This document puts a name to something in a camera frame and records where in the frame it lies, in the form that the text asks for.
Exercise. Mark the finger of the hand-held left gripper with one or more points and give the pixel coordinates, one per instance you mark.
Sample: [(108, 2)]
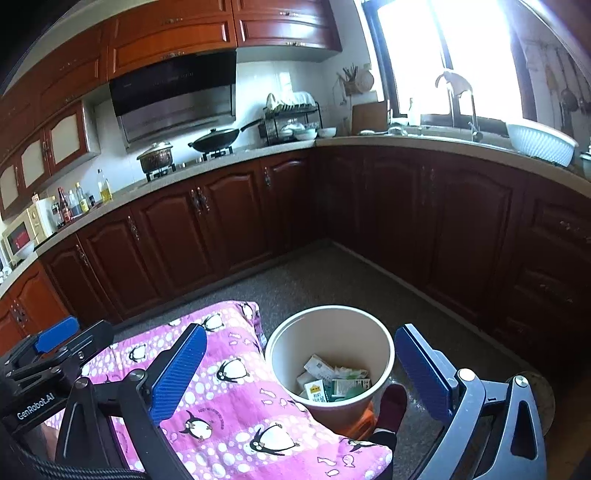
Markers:
[(55, 334), (92, 341)]

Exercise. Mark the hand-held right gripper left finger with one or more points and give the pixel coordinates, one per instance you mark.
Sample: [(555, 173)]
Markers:
[(178, 369)]

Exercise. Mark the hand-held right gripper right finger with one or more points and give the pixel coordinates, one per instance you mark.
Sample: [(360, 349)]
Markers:
[(427, 369)]

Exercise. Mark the green printed carton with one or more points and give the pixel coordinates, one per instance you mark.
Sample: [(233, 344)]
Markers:
[(348, 386)]

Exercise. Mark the white printed carton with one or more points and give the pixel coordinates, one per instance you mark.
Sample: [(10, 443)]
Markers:
[(318, 365)]

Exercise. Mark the beige trash bin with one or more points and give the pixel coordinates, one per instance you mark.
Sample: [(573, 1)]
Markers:
[(323, 332)]

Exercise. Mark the white green milk carton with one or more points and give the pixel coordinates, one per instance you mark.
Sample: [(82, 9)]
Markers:
[(314, 391)]

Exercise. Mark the maroon slipper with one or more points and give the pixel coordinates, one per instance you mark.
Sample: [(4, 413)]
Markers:
[(392, 406)]

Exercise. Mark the pink penguin printed blanket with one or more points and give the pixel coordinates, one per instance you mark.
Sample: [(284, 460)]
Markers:
[(240, 415)]

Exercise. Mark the white shallow bowl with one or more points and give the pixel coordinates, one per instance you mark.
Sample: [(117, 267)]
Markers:
[(23, 254)]

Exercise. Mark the cream microwave oven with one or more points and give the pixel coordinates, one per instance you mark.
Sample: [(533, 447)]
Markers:
[(18, 235)]

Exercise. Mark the cream countertop appliance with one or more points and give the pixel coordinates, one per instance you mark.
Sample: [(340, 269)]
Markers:
[(44, 219)]

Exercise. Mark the round brown disc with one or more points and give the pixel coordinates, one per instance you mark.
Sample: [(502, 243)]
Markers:
[(545, 401)]

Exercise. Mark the dark sauce bottle red label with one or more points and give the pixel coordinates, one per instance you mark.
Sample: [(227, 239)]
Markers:
[(64, 212)]

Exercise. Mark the small clear bottle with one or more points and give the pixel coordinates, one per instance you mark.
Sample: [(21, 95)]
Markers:
[(72, 207)]

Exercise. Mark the clear bottle with yellow cap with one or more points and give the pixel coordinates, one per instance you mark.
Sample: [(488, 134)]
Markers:
[(82, 203)]

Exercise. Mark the yellow cooking oil bottle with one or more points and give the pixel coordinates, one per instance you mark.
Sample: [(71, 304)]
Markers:
[(105, 191)]

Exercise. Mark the dark wooden base cabinets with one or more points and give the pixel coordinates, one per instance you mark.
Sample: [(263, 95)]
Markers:
[(231, 217)]

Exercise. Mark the dark cooking pot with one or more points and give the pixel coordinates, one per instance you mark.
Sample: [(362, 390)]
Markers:
[(155, 159)]

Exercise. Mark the gas stove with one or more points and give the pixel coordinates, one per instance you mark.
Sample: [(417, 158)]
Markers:
[(217, 154)]

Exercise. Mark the black wok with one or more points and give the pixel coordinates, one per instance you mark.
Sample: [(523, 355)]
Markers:
[(214, 138)]

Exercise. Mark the grey stone kitchen countertop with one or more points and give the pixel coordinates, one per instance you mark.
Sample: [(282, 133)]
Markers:
[(369, 141)]

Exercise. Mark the white ribbed basin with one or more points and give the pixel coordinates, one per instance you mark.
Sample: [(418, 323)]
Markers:
[(542, 143)]

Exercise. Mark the small white bowl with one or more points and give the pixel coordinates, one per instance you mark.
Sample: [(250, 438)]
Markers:
[(327, 132)]

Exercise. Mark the wooden cutting board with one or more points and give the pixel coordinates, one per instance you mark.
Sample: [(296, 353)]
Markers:
[(369, 117)]

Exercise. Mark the steel kitchen faucet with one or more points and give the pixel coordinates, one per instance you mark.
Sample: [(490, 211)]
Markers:
[(451, 108)]

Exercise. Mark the black range hood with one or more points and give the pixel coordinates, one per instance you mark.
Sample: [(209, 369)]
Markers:
[(175, 92)]

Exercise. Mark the beige cloth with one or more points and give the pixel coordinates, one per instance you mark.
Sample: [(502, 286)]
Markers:
[(457, 82)]

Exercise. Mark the utensil holder with utensils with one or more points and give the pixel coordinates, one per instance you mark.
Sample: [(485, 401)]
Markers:
[(353, 85)]

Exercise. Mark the round woven trivet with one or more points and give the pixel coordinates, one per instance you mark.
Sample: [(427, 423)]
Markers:
[(365, 81)]

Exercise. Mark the hanging metal ladle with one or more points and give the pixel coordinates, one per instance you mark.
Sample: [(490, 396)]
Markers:
[(569, 99)]

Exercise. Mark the bright kitchen window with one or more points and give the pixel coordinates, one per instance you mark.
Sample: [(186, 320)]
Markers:
[(415, 55)]

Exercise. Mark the wooden wall cabinets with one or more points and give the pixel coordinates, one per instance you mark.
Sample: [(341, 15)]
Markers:
[(161, 32)]

